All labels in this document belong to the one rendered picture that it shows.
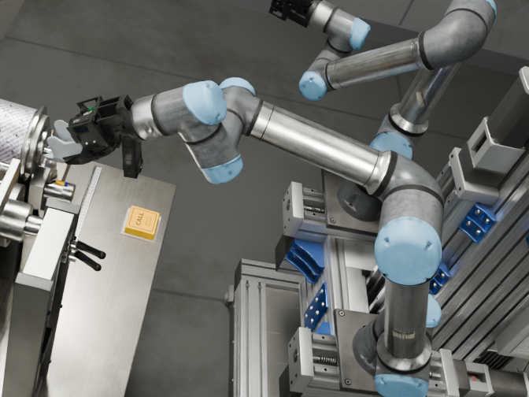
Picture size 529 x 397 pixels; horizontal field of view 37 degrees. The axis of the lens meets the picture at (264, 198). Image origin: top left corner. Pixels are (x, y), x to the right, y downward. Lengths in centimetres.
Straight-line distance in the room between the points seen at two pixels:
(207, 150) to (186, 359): 150
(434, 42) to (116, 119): 84
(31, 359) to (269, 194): 216
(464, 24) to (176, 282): 151
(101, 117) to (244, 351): 134
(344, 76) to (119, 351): 88
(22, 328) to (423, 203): 72
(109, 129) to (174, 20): 263
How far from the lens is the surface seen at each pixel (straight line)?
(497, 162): 182
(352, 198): 222
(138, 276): 181
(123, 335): 173
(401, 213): 143
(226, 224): 316
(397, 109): 223
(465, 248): 197
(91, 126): 140
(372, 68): 200
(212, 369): 278
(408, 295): 154
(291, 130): 148
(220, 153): 138
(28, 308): 117
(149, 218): 189
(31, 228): 130
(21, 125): 149
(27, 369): 132
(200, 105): 132
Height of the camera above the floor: 238
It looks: 46 degrees down
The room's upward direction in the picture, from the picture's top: 25 degrees clockwise
